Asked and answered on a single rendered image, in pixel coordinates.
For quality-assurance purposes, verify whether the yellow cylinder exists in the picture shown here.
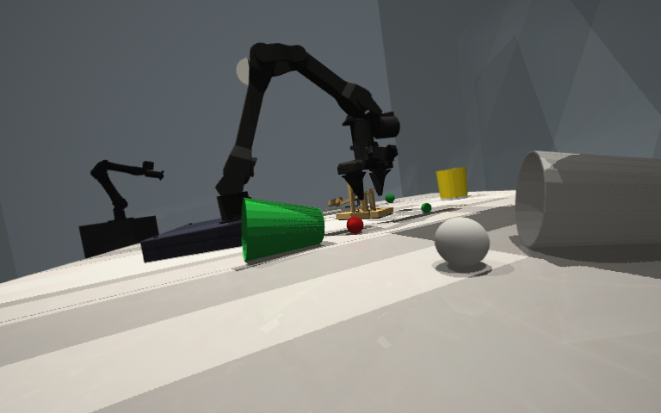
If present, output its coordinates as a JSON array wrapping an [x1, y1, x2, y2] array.
[[436, 167, 468, 200]]

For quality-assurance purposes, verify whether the dark red ball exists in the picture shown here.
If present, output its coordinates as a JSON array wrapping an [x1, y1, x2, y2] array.
[[347, 217, 363, 234]]

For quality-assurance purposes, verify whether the green cup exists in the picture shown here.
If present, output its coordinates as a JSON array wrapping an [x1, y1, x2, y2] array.
[[242, 198, 324, 262]]

